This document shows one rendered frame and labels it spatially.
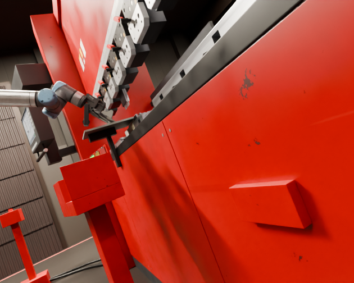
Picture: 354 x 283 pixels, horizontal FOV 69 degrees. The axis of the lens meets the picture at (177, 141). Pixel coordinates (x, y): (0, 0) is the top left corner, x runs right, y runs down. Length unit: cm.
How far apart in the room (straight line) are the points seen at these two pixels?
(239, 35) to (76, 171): 61
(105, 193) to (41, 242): 386
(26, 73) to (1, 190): 247
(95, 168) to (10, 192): 387
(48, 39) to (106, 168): 191
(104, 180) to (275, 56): 63
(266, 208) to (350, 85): 23
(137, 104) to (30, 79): 94
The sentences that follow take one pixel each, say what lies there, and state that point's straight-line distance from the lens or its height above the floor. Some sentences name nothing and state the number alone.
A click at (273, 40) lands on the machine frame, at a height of 81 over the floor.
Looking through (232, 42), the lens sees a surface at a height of 85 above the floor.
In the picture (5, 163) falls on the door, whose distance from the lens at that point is 474.
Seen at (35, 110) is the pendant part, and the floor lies 151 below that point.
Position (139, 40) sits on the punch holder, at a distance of 105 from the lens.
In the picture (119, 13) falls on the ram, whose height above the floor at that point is 134.
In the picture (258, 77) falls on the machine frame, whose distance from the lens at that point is 41.
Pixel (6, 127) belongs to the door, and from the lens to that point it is 486.
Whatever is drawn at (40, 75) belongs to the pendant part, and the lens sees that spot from 265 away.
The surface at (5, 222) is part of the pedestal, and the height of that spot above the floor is 73.
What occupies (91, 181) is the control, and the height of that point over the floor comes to 74.
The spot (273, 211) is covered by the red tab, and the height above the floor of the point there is 58.
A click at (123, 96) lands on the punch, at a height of 114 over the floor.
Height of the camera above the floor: 72
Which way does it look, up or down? 3 degrees up
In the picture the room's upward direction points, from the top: 21 degrees counter-clockwise
